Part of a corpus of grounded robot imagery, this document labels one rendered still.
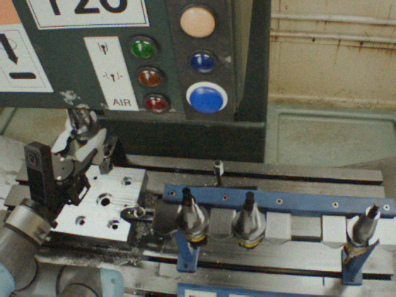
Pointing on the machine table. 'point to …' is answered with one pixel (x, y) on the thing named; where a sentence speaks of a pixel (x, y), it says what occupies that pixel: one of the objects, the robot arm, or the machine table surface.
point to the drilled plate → (94, 234)
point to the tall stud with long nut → (218, 171)
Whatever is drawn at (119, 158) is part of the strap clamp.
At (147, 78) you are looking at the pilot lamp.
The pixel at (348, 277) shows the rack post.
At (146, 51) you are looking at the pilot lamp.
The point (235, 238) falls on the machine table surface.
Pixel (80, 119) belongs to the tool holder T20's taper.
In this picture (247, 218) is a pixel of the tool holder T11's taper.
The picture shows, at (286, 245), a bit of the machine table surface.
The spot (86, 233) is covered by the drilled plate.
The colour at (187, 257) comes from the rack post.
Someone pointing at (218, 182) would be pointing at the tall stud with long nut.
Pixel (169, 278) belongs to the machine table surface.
